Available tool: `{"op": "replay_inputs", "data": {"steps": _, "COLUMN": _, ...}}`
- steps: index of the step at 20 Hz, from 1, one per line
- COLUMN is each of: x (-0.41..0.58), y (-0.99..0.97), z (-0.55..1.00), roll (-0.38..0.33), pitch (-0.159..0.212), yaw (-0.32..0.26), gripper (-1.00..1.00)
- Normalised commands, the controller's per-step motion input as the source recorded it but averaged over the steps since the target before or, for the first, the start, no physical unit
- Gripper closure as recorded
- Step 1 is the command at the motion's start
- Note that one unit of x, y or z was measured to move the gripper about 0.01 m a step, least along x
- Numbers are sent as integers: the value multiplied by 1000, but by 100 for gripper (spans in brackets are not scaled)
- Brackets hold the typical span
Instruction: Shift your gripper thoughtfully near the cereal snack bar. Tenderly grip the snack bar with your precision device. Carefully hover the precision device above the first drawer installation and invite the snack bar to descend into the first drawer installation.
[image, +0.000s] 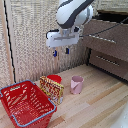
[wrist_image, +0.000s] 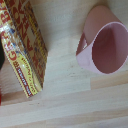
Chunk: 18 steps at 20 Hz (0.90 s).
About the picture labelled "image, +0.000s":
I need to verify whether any yellow cereal snack bar box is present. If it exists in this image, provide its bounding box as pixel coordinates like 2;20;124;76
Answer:
39;75;65;106

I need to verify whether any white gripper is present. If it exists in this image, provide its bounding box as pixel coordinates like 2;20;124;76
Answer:
45;27;83;58

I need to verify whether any red plastic bowl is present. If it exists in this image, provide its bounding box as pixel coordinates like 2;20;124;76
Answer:
46;74;63;85

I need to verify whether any red plastic shopping basket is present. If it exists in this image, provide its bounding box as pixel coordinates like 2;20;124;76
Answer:
0;79;58;128

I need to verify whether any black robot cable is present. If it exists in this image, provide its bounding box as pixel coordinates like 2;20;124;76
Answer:
79;16;128;38

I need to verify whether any pink plastic cup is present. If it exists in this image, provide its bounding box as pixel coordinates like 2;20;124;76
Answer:
70;75;85;95

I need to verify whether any brown wooden drawer cabinet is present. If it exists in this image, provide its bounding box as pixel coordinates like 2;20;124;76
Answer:
82;9;128;83

